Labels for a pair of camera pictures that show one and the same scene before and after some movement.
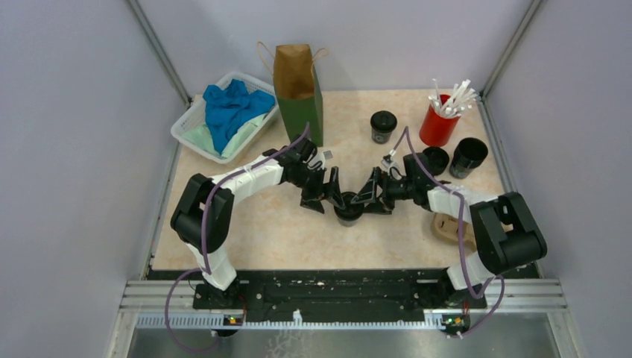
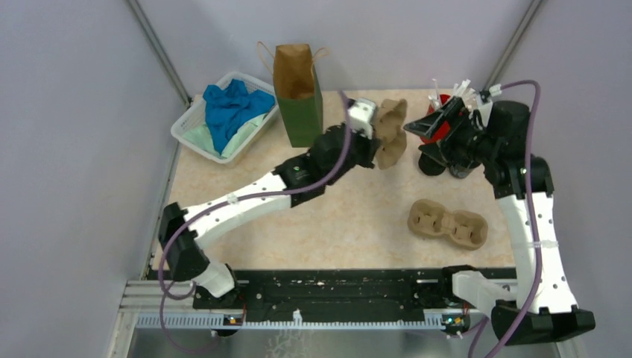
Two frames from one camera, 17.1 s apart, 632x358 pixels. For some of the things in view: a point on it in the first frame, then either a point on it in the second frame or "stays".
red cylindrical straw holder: (438, 127) stays
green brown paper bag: (298, 92) stays
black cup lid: (438, 159) stays
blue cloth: (228, 106) stays
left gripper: (323, 190) to (370, 145)
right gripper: (368, 194) to (443, 151)
